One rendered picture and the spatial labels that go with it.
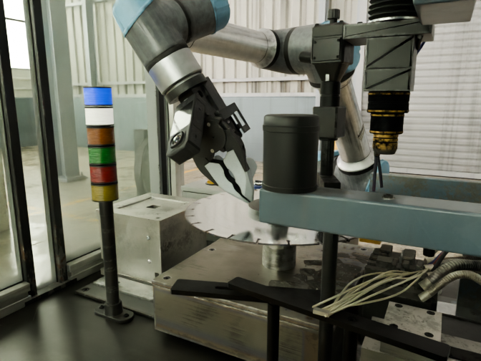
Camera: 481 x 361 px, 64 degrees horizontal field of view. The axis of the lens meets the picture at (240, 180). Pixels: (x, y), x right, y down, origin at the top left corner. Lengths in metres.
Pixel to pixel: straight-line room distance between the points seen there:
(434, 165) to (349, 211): 6.19
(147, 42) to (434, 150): 6.10
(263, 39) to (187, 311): 0.63
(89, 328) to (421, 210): 0.59
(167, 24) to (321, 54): 0.24
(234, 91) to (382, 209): 7.19
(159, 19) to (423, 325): 0.53
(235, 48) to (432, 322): 0.66
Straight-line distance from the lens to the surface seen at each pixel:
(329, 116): 0.64
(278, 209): 0.41
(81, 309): 0.83
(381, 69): 0.59
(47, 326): 0.80
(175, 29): 0.64
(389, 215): 0.39
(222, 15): 0.71
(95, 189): 0.70
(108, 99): 0.68
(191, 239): 0.90
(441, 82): 6.50
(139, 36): 0.62
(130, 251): 0.88
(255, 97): 7.32
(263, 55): 0.98
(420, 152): 6.54
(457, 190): 0.79
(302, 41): 0.97
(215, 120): 0.59
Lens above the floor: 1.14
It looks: 12 degrees down
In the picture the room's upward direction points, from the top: straight up
